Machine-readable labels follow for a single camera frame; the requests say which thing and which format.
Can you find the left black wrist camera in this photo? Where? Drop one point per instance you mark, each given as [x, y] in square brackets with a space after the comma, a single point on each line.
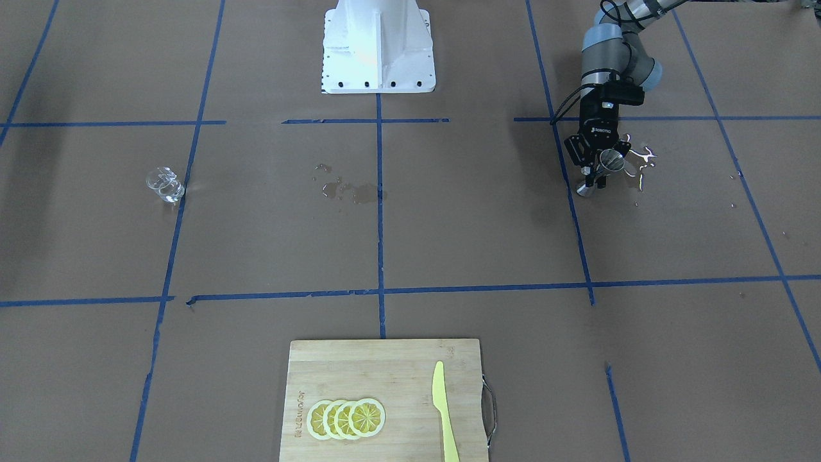
[618, 93]

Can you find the steel double jigger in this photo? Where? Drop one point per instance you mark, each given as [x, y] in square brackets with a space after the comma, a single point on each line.
[588, 186]

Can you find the clear shot glass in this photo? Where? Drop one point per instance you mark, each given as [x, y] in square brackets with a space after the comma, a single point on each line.
[166, 184]

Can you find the yellow plastic knife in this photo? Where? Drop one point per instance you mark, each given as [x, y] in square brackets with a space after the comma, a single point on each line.
[440, 402]

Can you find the wooden cutting board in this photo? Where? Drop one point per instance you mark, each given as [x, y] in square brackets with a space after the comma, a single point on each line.
[398, 373]

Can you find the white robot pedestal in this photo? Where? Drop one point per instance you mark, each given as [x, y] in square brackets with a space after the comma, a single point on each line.
[378, 47]

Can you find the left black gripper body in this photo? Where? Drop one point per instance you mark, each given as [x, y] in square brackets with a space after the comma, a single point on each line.
[598, 124]

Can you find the metal board handle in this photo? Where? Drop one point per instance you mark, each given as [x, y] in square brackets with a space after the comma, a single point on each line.
[489, 412]

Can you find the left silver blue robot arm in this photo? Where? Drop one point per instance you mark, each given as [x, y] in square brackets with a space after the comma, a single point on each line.
[616, 71]

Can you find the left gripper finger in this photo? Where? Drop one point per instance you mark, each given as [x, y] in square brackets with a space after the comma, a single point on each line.
[611, 161]
[580, 153]

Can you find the lemon slice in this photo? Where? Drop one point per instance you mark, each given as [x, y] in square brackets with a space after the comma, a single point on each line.
[329, 419]
[343, 421]
[367, 417]
[316, 420]

